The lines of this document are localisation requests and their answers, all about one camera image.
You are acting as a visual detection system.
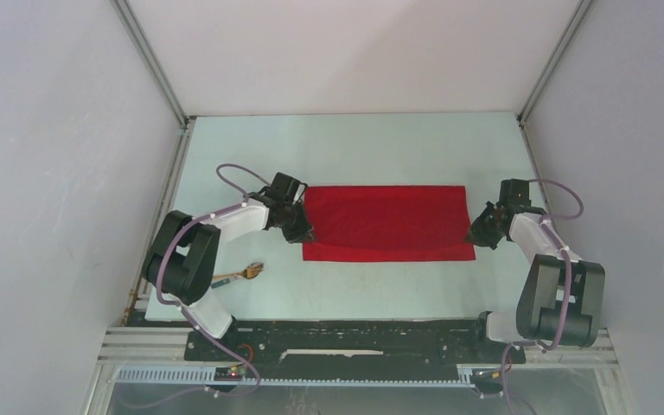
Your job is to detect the red cloth napkin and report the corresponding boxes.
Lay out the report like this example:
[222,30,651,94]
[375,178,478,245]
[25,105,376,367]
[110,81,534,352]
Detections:
[302,185,476,263]

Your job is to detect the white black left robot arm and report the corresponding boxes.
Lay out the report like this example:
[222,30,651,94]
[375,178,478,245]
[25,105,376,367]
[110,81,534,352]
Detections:
[140,172,315,360]

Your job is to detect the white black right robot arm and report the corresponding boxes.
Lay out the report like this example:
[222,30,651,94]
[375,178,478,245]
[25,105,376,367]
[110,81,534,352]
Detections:
[465,178,605,361]

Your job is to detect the wooden fork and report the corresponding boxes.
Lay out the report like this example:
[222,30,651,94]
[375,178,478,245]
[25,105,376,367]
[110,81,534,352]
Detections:
[211,262,264,289]

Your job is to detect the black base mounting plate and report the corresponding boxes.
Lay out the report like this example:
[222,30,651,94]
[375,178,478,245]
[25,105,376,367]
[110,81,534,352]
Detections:
[184,318,527,381]

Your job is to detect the grey slotted cable duct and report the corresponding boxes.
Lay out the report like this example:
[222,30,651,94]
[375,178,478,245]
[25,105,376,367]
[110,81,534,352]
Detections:
[114,365,473,387]

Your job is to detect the aluminium front rail frame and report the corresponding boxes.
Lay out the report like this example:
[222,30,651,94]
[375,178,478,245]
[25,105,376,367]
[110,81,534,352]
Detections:
[98,327,619,369]

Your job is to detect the aluminium corner frame post right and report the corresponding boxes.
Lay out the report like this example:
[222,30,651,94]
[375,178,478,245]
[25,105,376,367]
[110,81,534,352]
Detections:
[517,0,597,127]

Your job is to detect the aluminium corner frame post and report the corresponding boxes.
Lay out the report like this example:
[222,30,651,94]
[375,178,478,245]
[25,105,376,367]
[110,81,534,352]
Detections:
[110,0,189,129]
[517,0,597,127]

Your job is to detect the aluminium corner frame post left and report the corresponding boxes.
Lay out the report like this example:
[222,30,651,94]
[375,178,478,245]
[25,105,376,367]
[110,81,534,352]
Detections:
[110,0,189,129]

